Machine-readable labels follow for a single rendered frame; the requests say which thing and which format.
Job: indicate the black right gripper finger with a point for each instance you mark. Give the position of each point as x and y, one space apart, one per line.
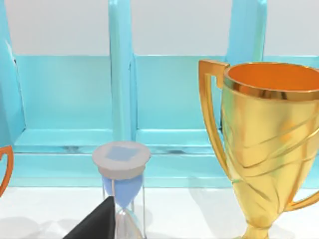
99 221

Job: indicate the blue sand hourglass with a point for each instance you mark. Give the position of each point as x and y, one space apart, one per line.
122 161

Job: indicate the orange trophy cup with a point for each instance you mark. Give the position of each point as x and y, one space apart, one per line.
8 164

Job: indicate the light blue rack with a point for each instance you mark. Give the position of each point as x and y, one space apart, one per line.
74 99

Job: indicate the gold trophy cup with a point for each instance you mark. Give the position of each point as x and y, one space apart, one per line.
266 139

